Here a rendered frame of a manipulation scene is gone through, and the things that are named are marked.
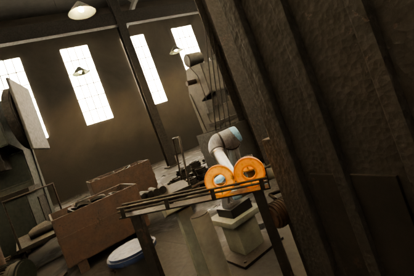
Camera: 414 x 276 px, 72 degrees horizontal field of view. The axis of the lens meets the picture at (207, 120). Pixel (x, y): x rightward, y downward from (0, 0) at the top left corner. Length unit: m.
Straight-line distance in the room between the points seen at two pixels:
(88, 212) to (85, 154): 9.68
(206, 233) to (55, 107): 11.89
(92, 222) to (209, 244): 1.88
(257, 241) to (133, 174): 3.17
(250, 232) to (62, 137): 11.40
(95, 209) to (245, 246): 1.79
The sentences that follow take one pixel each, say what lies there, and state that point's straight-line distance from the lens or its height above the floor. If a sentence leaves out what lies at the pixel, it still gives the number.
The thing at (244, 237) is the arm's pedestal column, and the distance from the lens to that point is 2.24.
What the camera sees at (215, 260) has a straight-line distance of 1.83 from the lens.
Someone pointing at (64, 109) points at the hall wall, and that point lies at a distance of 13.23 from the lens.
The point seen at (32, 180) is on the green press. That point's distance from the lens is 6.33.
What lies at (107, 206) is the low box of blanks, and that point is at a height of 0.52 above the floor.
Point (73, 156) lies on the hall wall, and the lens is 13.00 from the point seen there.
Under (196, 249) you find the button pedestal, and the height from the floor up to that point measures 0.28.
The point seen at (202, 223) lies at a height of 0.48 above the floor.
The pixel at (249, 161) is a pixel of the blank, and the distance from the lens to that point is 1.42.
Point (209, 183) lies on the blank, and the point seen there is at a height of 0.73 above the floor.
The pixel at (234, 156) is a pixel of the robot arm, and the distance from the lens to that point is 2.02.
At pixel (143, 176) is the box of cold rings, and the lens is 5.11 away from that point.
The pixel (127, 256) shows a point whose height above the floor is 0.43.
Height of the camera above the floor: 1.03
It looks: level
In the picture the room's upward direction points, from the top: 20 degrees counter-clockwise
